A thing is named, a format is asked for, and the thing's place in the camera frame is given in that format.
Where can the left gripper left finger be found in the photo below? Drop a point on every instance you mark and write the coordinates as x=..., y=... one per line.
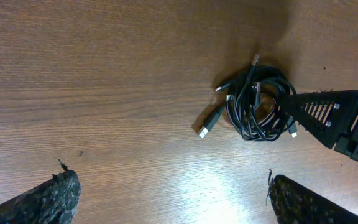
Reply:
x=54, y=201

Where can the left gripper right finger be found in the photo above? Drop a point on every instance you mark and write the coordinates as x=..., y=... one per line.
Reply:
x=293, y=203

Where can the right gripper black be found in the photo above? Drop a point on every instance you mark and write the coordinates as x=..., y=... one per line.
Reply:
x=330, y=116

